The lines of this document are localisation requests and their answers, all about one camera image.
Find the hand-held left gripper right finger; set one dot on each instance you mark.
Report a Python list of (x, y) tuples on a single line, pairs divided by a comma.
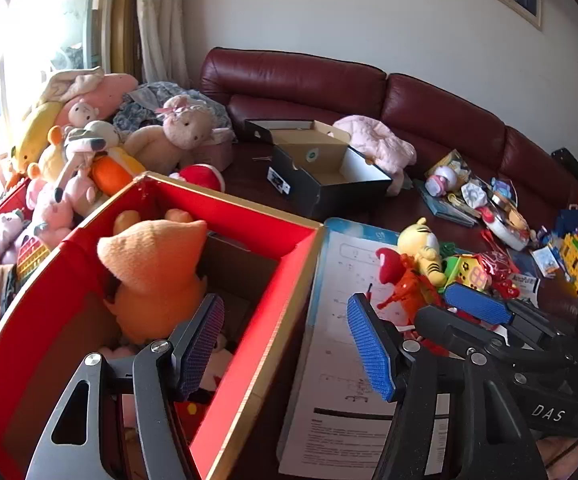
[(369, 345)]

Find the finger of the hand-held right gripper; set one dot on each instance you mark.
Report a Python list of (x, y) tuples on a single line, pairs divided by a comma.
[(479, 302), (459, 330)]

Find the yellow tiger plush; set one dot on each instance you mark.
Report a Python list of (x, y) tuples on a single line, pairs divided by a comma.
[(421, 247)]

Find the pink pig plush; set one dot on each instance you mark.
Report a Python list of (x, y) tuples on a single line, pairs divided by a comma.
[(54, 205)]

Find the pink white round toy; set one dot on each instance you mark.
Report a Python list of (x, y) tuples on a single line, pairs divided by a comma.
[(441, 180)]

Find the small picture card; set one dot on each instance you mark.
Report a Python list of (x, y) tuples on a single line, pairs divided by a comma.
[(546, 260)]

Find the white toy tray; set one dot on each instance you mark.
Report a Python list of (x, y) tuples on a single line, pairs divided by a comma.
[(509, 230)]

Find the large pink plush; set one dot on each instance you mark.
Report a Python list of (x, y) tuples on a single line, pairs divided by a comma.
[(114, 90)]

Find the dark red leather sofa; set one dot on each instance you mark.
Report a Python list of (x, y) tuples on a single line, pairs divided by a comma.
[(319, 80)]

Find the red foil packet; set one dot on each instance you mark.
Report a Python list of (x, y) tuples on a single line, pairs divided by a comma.
[(499, 265)]

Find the white face mask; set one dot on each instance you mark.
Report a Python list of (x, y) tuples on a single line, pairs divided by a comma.
[(475, 194)]

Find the round orange plush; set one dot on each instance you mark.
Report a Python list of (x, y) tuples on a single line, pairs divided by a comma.
[(114, 172)]

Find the black shoe box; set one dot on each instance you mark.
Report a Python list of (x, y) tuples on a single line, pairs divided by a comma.
[(329, 190)]

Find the yellow toy package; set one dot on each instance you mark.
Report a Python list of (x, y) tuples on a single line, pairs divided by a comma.
[(449, 162)]

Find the grey floral cloth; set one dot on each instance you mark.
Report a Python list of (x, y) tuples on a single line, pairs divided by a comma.
[(144, 97)]

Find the pink padded garment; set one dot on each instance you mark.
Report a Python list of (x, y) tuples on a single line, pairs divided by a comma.
[(374, 140)]

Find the white long neck plush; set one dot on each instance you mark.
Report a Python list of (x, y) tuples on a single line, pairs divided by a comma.
[(89, 140)]

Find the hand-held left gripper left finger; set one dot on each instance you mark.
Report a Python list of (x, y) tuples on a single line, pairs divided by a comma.
[(201, 345)]

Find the orange plush toy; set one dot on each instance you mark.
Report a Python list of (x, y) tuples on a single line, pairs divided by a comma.
[(154, 270)]

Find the yellow foam house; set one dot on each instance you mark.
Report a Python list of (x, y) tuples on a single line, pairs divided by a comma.
[(469, 272)]

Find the cream curtain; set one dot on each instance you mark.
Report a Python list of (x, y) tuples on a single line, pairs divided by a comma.
[(161, 20)]

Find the blue book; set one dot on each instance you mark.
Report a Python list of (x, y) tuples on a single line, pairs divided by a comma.
[(444, 210)]

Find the red white santa plush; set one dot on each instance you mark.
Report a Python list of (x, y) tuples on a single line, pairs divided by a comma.
[(201, 175)]

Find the pink storage box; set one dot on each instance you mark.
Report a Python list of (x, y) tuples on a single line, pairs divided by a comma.
[(219, 152)]

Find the red cardboard box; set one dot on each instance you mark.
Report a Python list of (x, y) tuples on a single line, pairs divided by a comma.
[(249, 220)]

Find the yellow building block wall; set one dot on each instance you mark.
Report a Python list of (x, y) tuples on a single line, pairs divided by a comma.
[(569, 260)]

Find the red headband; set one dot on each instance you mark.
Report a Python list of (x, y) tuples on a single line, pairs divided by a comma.
[(508, 290)]

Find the white instruction sheet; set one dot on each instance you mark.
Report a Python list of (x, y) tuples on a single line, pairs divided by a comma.
[(339, 360)]

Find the yellow banana plush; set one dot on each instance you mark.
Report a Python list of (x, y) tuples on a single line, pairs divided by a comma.
[(36, 130)]

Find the blue building block toy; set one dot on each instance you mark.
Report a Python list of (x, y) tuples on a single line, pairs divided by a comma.
[(569, 222)]

